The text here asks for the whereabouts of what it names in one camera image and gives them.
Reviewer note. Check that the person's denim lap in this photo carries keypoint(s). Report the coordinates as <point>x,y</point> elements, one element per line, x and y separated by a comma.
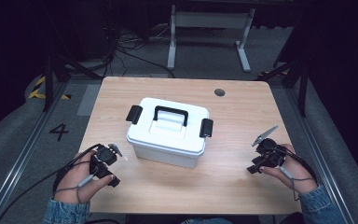
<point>206,221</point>

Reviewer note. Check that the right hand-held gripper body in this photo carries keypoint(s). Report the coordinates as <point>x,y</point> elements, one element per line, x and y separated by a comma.
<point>268,155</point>

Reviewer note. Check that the white metal desk frame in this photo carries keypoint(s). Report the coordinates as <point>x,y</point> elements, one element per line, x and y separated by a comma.
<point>211,20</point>

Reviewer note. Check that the person's left hand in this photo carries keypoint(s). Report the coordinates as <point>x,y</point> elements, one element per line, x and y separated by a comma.
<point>74,180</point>

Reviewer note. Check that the white plastic storage box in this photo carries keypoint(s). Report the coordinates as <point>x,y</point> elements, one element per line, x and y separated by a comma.
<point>167,140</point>

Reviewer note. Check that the yellow black hazard tape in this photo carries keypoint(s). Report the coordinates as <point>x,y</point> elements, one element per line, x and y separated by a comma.
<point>38,90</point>

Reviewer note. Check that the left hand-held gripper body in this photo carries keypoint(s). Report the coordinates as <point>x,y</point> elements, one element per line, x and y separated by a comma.
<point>105,155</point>

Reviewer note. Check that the black tripod stand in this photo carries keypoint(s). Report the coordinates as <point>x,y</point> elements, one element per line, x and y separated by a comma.
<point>56,71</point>
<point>298,77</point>

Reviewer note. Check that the person's right hand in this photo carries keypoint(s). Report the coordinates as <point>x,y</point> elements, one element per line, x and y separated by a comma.
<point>298,174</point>

